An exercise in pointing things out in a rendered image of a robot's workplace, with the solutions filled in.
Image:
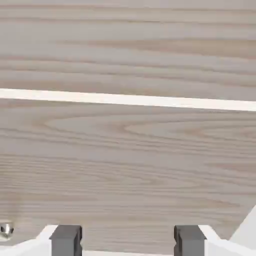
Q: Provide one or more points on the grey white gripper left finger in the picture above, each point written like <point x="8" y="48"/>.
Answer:
<point x="65" y="242"/>

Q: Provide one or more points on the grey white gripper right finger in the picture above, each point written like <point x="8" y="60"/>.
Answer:
<point x="190" y="242"/>

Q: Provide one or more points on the light wood cabinet door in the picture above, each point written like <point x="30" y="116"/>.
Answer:
<point x="128" y="46"/>
<point x="128" y="164"/>

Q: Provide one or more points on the light wood cabinet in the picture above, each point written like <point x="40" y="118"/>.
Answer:
<point x="128" y="99"/>

